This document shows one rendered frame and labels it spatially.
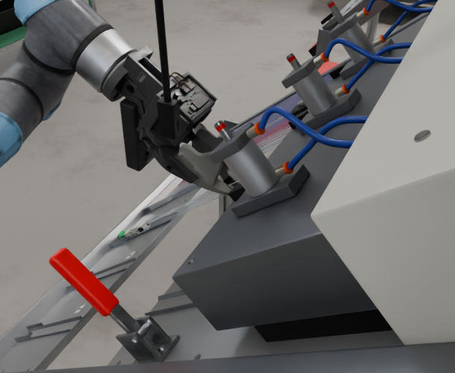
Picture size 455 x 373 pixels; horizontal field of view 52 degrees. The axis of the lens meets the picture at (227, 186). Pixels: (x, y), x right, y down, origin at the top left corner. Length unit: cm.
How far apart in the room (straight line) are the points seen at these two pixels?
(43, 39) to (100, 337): 117
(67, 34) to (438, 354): 54
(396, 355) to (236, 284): 10
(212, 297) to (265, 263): 6
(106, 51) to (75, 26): 5
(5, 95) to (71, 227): 144
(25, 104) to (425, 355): 53
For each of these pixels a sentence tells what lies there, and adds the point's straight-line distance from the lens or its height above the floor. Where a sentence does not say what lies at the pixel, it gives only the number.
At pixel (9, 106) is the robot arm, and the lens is 61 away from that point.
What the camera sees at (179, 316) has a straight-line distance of 41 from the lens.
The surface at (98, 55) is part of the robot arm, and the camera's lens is 61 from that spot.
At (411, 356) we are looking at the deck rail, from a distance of 20.
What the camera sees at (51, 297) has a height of 73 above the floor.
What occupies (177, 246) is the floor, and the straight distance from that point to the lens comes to 186.
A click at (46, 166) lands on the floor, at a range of 240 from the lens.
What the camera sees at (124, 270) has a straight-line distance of 67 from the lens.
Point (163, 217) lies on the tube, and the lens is 74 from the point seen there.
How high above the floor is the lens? 135
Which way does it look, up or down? 39 degrees down
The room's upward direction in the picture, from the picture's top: straight up
